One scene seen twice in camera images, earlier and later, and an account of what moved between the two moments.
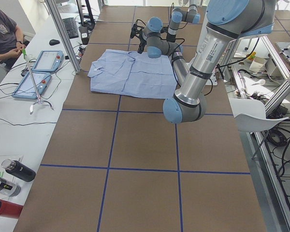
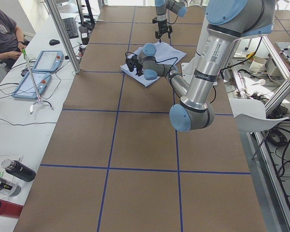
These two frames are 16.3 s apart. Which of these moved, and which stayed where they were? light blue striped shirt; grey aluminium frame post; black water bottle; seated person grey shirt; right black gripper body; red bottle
Moved: light blue striped shirt; right black gripper body
Stayed: red bottle; seated person grey shirt; grey aluminium frame post; black water bottle
